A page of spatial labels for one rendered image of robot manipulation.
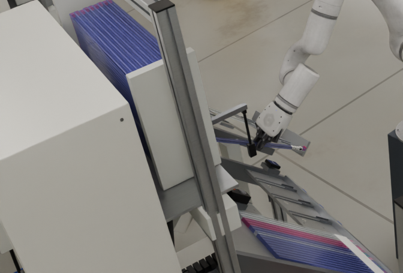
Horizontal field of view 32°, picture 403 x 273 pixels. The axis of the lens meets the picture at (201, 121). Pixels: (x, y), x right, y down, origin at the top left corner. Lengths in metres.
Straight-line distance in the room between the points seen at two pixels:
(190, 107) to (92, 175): 0.24
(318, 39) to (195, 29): 3.17
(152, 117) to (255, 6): 4.09
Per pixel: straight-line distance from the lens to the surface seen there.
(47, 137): 1.41
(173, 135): 1.64
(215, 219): 1.63
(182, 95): 1.43
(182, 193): 1.69
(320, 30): 2.36
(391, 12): 2.51
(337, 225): 2.49
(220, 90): 4.66
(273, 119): 2.44
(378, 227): 3.51
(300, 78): 2.41
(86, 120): 1.42
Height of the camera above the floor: 2.45
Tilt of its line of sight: 34 degrees down
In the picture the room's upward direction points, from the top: 14 degrees counter-clockwise
